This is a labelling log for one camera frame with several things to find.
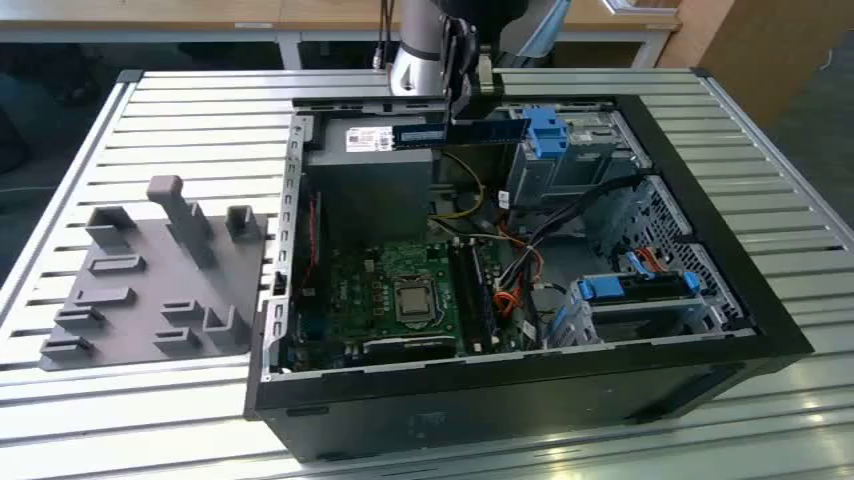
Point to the grey power supply unit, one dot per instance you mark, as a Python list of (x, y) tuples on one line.
[(367, 190)]

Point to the silver CPU in socket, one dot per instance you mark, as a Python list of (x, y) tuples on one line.
[(415, 299)]

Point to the blue disk carrier tall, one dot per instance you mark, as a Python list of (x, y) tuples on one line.
[(545, 131)]

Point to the blue RAM stick white label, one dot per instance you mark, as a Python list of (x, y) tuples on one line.
[(497, 132)]

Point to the grey metal disk bay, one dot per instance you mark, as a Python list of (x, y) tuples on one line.
[(641, 320)]

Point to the white framed wooden desk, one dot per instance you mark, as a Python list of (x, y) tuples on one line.
[(200, 25)]

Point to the black open PC case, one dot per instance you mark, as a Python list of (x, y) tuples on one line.
[(467, 410)]

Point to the blue disk carrier flat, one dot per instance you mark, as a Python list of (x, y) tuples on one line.
[(601, 288)]

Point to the grey metal drive cage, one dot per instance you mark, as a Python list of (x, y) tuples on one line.
[(581, 170)]

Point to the brown wooden cabinet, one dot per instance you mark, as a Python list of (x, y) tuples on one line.
[(768, 55)]

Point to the white barcode label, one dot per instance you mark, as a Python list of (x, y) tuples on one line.
[(369, 138)]

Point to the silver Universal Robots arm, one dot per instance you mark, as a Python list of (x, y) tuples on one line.
[(415, 47)]

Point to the green motherboard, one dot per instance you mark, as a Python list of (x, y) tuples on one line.
[(361, 280)]

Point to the grey parts rack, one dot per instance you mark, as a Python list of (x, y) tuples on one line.
[(140, 310)]

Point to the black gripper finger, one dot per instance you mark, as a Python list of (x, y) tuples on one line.
[(489, 75), (461, 70)]

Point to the empty black RAM slot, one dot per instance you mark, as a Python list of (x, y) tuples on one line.
[(463, 295)]

